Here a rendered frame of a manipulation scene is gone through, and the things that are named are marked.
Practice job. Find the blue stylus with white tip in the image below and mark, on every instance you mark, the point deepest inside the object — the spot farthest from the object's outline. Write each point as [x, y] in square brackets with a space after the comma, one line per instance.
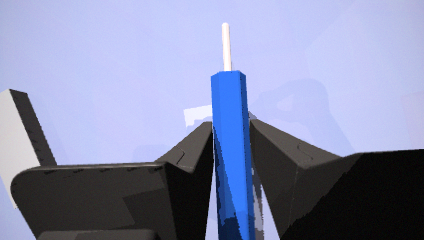
[233, 171]

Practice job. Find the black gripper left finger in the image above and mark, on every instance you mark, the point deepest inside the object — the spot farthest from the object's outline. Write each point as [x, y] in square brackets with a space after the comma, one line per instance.
[170, 195]

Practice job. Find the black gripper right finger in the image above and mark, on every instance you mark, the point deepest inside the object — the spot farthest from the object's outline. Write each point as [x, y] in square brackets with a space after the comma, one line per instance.
[314, 194]

